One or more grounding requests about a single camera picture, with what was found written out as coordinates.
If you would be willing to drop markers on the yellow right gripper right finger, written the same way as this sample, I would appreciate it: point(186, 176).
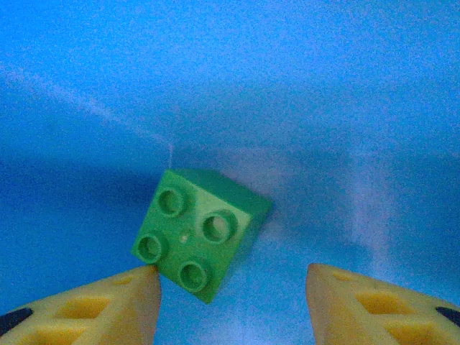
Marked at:
point(377, 312)

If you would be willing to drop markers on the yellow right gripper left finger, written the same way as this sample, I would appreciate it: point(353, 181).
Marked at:
point(90, 312)

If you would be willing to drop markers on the green square lego brick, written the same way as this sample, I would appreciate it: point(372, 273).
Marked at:
point(194, 240)

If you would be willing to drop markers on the blue plastic bin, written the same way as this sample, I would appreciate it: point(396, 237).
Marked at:
point(230, 72)

